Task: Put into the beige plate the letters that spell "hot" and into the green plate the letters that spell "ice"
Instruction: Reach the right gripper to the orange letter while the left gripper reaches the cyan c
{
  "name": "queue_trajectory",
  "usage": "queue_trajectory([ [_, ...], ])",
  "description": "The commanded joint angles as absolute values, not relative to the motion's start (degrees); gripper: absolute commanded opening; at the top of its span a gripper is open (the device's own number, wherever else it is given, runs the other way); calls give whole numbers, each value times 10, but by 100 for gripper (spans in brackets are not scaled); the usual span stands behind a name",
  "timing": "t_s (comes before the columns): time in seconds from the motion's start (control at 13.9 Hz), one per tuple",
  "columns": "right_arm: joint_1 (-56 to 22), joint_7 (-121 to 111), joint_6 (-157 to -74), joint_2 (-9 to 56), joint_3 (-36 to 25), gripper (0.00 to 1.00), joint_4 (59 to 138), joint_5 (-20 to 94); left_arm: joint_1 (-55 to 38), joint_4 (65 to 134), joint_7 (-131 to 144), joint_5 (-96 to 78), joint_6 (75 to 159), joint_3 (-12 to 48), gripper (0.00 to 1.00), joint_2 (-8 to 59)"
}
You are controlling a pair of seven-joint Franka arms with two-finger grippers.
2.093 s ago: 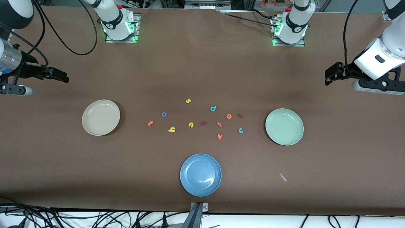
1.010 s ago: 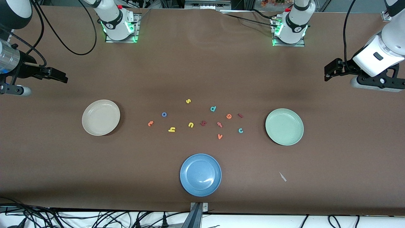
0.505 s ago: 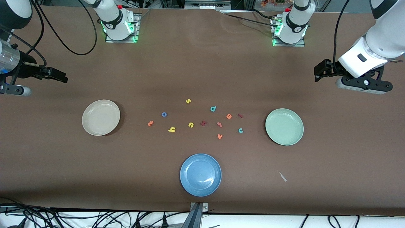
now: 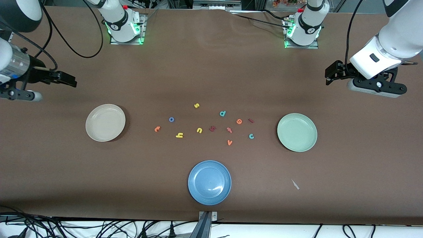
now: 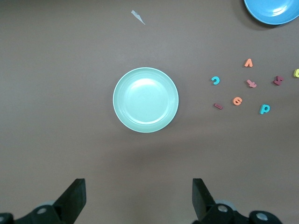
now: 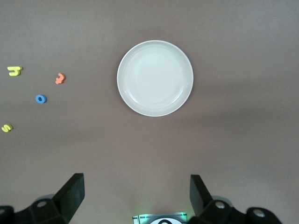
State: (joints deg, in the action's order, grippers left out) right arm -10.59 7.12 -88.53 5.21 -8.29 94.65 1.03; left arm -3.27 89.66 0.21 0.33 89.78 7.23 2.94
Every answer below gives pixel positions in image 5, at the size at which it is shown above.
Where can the yellow foam letter u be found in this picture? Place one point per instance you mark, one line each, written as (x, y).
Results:
(296, 73)

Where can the blue plate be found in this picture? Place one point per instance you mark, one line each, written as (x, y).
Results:
(271, 11)

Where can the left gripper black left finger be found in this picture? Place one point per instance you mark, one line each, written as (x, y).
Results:
(72, 200)

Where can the maroon foam letter k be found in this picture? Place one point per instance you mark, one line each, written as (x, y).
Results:
(278, 81)

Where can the teal foam letter d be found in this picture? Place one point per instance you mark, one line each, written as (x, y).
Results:
(261, 111)

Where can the teal foam letter c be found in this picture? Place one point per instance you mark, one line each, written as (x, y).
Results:
(218, 80)

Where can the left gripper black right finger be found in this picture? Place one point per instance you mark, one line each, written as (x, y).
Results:
(203, 205)

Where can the orange foam letter e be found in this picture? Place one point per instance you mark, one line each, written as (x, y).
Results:
(233, 101)

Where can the maroon foam letter i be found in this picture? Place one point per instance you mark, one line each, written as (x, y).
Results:
(218, 106)

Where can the orange foam letter v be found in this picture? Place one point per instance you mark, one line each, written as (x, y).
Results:
(249, 61)

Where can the white paper scrap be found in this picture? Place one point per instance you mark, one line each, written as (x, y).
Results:
(138, 16)

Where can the pink red foam letter t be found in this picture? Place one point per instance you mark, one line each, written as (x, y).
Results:
(251, 83)

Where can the green plate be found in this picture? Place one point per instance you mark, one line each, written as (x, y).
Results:
(146, 100)

